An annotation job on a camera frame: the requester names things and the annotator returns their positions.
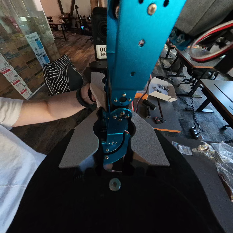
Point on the person's left hand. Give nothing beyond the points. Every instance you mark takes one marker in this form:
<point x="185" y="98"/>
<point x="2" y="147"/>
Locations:
<point x="86" y="96"/>

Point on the grey desk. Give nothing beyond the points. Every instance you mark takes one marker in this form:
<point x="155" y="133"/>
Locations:
<point x="167" y="116"/>

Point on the black slotted bar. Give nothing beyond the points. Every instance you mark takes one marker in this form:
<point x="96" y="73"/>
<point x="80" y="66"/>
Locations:
<point x="147" y="112"/>

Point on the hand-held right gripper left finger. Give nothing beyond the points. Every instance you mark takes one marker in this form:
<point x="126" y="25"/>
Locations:
<point x="80" y="145"/>

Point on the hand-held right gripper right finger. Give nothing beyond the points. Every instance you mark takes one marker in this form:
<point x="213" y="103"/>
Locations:
<point x="151" y="147"/>

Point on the blue toy robot arm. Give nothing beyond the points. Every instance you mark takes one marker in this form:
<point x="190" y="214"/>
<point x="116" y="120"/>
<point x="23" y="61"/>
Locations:
<point x="127" y="54"/>

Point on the red black small packets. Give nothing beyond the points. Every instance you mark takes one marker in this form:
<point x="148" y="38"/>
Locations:
<point x="159" y="120"/>

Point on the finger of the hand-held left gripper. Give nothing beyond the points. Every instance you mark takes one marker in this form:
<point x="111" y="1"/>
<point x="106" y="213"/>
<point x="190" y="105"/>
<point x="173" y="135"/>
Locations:
<point x="98" y="87"/>

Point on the brown edged desk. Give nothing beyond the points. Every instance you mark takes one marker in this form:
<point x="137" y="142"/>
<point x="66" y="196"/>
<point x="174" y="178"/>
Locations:
<point x="218" y="94"/>

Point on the black office chair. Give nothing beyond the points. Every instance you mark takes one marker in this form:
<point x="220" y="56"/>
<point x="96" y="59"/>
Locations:
<point x="74" y="78"/>

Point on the black rectangular block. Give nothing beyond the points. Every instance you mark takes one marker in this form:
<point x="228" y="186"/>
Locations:
<point x="149" y="104"/>

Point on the power strip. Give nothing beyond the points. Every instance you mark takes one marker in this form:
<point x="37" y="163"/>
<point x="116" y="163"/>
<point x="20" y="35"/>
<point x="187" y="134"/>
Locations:
<point x="196" y="133"/>

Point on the crumpled clear plastic bag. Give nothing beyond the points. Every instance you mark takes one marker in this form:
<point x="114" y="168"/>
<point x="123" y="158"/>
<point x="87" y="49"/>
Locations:
<point x="223" y="160"/>

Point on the small clear plastic bag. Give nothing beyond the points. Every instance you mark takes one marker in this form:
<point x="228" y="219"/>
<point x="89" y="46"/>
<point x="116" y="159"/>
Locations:
<point x="183" y="148"/>

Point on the black white striped shirt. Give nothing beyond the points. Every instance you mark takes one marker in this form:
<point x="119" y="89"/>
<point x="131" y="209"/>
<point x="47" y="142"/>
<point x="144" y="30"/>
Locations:
<point x="56" y="76"/>

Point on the blue white poster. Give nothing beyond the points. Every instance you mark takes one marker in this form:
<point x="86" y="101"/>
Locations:
<point x="39" y="49"/>

